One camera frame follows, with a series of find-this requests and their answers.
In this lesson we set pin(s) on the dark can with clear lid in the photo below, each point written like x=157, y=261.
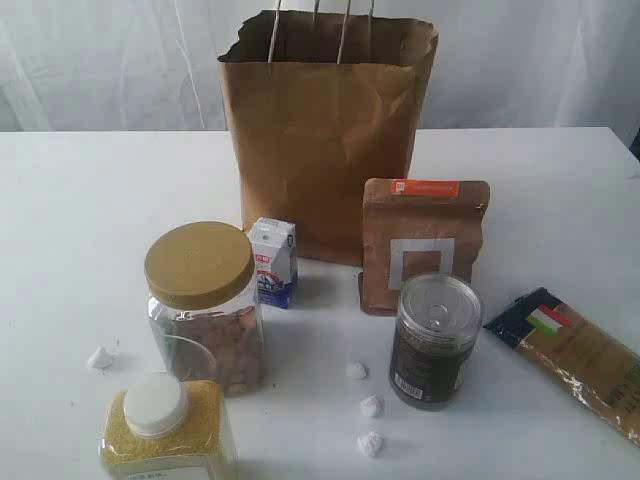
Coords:
x=438, y=320

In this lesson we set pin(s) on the yellow grain bottle white cap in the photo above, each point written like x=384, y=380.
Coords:
x=163, y=428

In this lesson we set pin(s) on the brown paper shopping bag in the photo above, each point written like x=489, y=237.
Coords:
x=317, y=104

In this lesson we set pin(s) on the small blue white milk carton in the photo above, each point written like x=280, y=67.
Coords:
x=274, y=248

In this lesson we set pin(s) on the brown kraft pouch orange label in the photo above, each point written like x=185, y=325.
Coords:
x=412, y=227

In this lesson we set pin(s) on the nut jar with gold lid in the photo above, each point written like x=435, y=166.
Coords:
x=203, y=309

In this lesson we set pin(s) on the white paper wad upper centre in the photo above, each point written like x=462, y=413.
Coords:
x=356, y=371

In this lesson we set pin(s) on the white paper wad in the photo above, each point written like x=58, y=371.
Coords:
x=372, y=406
x=356, y=371
x=101, y=359
x=370, y=444

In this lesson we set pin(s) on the white paper wad middle centre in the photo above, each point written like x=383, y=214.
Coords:
x=372, y=406

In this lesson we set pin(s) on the white paper wad lower centre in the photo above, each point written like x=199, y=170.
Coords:
x=370, y=444

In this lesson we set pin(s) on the white paper wad far left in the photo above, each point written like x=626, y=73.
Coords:
x=101, y=359

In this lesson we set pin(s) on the white backdrop curtain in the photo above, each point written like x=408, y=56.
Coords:
x=152, y=65

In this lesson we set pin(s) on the spaghetti packet with Italian flag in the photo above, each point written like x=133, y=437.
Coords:
x=593, y=367

